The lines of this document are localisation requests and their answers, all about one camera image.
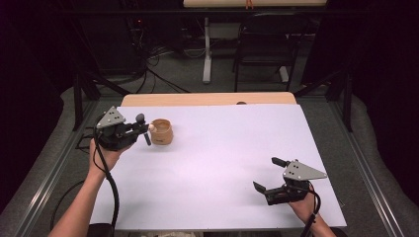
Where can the metal frame rail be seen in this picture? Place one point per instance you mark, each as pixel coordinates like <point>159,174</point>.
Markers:
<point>369,171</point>
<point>49,177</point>

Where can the person's right hand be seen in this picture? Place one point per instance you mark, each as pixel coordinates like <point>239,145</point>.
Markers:
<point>304,207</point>

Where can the person's left hand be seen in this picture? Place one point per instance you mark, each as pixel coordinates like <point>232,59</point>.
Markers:
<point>108,156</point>

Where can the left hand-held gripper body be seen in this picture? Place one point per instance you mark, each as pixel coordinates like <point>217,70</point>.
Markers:
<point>113,130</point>

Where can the tan holder cup with figurine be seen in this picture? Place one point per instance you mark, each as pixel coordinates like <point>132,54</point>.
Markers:
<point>162,132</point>

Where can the black metal stand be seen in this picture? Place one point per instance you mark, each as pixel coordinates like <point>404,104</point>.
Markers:
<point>89,92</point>
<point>339,92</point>

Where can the white table mat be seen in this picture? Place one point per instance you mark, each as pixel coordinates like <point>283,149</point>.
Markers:
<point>214,171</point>

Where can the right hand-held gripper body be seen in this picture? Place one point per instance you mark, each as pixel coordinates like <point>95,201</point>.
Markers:
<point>293,184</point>

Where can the black folding chair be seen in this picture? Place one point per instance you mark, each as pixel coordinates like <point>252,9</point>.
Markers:
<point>267,49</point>

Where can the white table leg frame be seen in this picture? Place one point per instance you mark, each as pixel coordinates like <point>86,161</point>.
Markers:
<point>207,52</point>

